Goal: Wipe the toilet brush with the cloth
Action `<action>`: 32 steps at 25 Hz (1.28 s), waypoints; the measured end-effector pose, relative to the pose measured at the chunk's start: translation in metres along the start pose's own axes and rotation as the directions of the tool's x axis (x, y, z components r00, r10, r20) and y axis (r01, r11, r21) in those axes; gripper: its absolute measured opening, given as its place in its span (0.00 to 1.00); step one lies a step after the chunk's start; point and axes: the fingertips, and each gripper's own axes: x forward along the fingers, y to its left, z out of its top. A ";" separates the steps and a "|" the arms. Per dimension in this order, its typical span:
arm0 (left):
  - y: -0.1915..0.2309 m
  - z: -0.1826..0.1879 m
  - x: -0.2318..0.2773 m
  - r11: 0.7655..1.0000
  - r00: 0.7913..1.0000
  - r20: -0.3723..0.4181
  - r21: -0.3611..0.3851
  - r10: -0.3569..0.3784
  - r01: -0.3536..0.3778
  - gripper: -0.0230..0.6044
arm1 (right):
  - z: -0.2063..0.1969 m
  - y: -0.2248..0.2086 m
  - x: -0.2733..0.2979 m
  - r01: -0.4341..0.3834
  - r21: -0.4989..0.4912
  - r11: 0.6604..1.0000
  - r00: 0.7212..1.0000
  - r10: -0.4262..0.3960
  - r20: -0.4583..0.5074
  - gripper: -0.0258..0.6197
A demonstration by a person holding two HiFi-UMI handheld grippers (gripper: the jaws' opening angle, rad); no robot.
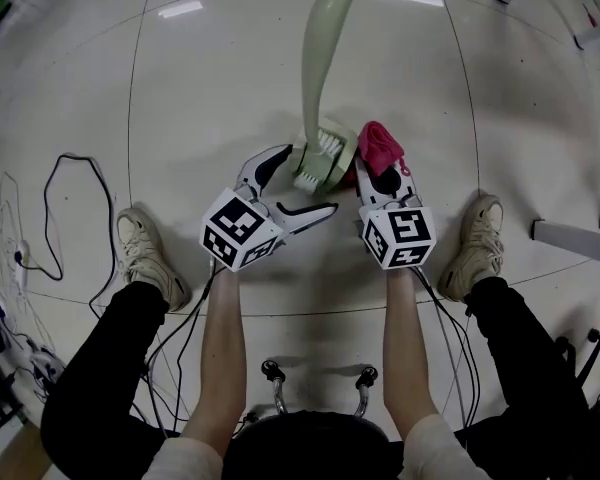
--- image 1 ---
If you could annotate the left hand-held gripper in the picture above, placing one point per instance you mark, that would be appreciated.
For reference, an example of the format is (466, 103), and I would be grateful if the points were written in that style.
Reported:
(240, 230)

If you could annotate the white power strip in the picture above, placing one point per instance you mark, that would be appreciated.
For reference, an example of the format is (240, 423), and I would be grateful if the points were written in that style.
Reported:
(20, 263)

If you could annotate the person's beige shoe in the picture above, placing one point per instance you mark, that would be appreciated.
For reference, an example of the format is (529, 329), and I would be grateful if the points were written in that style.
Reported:
(475, 248)
(147, 258)

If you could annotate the black chair base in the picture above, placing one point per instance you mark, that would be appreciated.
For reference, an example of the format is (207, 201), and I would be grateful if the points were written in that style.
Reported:
(580, 358)

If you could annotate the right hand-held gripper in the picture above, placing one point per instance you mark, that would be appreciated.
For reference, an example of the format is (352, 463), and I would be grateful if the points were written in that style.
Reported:
(400, 235)

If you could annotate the person's left beige shoe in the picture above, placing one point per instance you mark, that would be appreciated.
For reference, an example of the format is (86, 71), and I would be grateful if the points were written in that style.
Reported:
(147, 258)

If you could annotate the cardboard box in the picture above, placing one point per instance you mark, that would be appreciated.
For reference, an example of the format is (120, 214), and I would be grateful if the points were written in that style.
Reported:
(22, 453)

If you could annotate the pale green brush holder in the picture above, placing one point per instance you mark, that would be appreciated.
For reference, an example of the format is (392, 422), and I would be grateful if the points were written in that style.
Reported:
(345, 163)

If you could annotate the red cloth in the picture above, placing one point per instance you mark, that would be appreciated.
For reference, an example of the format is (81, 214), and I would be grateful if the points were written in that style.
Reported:
(377, 145)

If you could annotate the person's right forearm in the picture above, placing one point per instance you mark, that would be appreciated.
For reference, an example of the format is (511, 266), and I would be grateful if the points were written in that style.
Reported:
(405, 343)

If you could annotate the person's left forearm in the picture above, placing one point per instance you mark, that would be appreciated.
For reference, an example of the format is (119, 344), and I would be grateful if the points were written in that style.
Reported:
(222, 343)

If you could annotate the black stool with chrome legs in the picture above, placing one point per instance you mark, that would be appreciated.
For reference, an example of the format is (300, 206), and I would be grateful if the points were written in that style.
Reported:
(305, 443)

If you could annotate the person's black trousers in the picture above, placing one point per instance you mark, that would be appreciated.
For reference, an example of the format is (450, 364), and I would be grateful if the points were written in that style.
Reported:
(105, 368)

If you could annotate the person's white shirt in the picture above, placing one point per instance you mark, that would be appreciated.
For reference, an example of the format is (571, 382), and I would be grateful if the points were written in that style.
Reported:
(440, 448)

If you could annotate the pale green toilet brush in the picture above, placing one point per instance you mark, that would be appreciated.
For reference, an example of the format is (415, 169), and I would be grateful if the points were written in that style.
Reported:
(320, 68)

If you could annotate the person's right beige shoe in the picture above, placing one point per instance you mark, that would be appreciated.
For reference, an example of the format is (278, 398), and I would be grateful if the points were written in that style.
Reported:
(475, 248)

